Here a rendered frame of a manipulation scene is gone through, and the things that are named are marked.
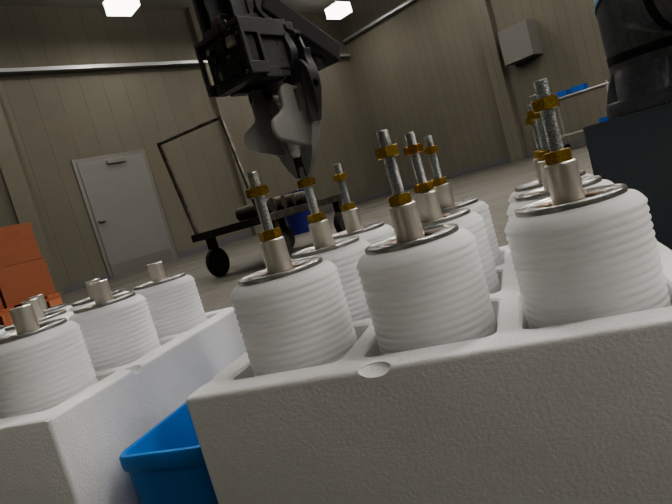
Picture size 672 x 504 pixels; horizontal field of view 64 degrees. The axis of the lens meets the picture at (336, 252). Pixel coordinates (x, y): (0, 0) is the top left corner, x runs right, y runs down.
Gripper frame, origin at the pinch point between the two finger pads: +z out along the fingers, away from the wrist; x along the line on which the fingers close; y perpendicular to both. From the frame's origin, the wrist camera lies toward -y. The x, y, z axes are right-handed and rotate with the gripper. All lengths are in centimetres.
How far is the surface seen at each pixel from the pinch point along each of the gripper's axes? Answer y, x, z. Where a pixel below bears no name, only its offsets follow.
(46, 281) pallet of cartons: -146, -485, 6
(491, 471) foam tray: 13.2, 20.9, 24.7
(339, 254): 3.1, 3.9, 9.8
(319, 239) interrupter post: 1.6, 0.5, 8.1
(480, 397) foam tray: 13.0, 21.4, 19.5
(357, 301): 2.8, 4.3, 14.9
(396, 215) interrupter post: 8.2, 15.4, 6.9
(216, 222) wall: -635, -877, -14
